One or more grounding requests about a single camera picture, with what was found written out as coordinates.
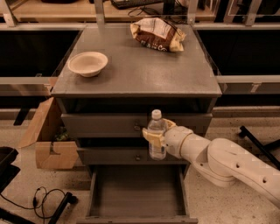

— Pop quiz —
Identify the clear plastic water bottle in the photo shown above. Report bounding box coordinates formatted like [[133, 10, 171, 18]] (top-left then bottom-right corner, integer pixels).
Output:
[[148, 109, 166, 160]]

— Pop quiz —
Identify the black keyboard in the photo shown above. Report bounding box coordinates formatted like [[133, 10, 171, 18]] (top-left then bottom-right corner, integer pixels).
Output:
[[110, 0, 163, 10]]

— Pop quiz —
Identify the white paper bowl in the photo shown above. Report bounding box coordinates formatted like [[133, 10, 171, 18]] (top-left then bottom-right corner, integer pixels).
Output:
[[67, 52, 109, 77]]

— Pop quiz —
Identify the black stand leg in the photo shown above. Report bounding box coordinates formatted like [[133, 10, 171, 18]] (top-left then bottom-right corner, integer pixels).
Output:
[[238, 125, 280, 182]]

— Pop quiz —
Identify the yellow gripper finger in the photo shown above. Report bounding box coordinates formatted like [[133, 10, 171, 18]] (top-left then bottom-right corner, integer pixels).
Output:
[[163, 118, 177, 130], [142, 128, 166, 148]]

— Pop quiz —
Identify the grey top drawer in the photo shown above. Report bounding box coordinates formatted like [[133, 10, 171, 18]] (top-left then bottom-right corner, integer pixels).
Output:
[[61, 113, 213, 138]]

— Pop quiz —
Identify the brown chip bag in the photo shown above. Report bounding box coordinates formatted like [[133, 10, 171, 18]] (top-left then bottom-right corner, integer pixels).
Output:
[[130, 17, 186, 53]]

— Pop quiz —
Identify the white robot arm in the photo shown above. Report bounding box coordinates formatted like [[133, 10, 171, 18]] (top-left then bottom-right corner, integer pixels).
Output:
[[143, 119, 280, 207]]

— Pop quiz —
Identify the grey drawer cabinet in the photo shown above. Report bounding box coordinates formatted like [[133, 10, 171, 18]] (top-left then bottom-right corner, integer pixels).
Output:
[[51, 24, 223, 224]]

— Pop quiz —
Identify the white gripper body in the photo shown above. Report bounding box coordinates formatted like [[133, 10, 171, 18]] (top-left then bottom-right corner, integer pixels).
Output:
[[164, 126, 193, 158]]

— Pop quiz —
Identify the cardboard box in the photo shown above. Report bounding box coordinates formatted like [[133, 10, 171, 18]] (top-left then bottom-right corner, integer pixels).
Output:
[[18, 97, 78, 170]]

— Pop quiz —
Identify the grey drawer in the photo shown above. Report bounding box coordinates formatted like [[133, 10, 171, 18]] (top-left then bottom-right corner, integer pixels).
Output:
[[77, 164, 198, 224], [77, 147, 188, 165], [61, 113, 213, 138]]

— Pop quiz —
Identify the black cable on floor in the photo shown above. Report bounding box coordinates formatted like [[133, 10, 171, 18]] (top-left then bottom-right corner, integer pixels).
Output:
[[0, 186, 68, 221]]

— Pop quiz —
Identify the grey bottom drawer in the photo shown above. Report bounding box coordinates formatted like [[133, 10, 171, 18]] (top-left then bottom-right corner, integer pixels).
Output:
[[77, 164, 198, 224]]

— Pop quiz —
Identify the black bin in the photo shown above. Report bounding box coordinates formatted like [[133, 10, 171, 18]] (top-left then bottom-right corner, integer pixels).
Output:
[[0, 146, 20, 193]]

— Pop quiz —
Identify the grey middle drawer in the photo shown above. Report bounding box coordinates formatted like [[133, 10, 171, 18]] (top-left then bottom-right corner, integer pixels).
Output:
[[77, 147, 188, 165]]

